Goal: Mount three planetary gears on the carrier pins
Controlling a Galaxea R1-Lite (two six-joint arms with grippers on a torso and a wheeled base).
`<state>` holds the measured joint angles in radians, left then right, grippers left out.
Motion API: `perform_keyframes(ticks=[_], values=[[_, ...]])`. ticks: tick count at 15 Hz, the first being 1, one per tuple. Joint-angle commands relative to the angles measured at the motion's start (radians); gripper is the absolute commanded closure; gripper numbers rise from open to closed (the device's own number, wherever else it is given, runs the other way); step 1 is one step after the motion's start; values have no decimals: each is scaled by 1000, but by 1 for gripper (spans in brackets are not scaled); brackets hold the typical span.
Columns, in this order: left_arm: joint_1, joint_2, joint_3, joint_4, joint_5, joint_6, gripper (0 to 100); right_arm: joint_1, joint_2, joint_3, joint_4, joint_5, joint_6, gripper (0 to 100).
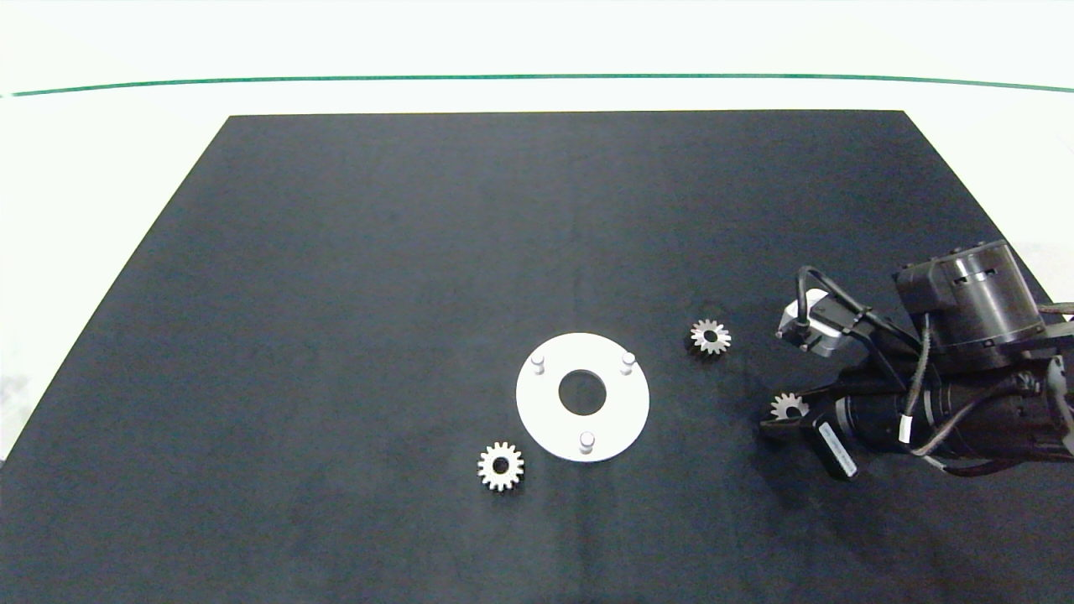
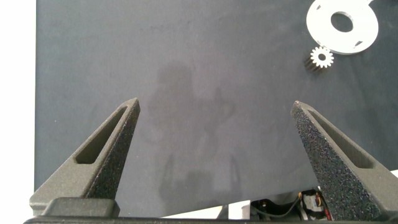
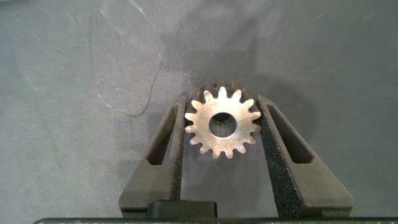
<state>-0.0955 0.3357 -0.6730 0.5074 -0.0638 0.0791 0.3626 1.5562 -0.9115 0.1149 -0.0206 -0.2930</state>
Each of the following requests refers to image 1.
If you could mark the small steel planetary gear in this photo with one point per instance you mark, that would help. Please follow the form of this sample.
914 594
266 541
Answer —
489 467
781 406
700 337

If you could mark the round white pinned plate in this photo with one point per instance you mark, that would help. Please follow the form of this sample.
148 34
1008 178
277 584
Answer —
623 411

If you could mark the dark rectangular work mat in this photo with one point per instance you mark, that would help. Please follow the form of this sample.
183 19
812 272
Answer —
419 252

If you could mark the thin green tape line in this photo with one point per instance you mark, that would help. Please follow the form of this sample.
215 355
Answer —
537 77

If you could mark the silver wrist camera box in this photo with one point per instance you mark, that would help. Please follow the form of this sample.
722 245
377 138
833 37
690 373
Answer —
818 331

